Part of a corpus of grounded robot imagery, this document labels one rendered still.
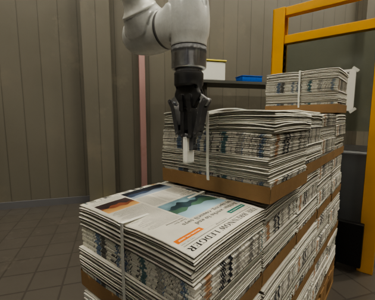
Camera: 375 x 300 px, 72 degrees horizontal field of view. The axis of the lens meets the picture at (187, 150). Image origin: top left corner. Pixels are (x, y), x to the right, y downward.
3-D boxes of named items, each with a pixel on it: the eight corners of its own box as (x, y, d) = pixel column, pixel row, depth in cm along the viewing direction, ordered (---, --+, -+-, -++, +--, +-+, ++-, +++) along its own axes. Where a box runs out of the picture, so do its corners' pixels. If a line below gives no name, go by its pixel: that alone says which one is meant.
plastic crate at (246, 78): (254, 85, 331) (255, 78, 330) (262, 83, 313) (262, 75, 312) (234, 84, 323) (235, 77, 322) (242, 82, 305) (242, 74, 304)
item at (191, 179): (162, 179, 86) (162, 166, 85) (212, 166, 107) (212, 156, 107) (199, 188, 76) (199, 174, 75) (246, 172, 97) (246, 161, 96)
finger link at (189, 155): (191, 136, 69) (194, 136, 68) (191, 162, 70) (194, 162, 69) (184, 137, 66) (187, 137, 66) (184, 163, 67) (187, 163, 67)
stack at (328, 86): (256, 281, 165) (264, 74, 148) (274, 261, 188) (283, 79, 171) (323, 309, 140) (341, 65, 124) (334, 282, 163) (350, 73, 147)
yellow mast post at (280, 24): (263, 241, 217) (272, 9, 194) (268, 237, 224) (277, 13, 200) (274, 244, 212) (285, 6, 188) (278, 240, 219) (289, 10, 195)
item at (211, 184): (199, 188, 76) (199, 174, 75) (246, 172, 97) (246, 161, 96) (216, 191, 72) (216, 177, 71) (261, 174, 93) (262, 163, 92)
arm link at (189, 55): (186, 54, 71) (186, 76, 72) (163, 47, 64) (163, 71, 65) (213, 48, 65) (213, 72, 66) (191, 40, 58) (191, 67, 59)
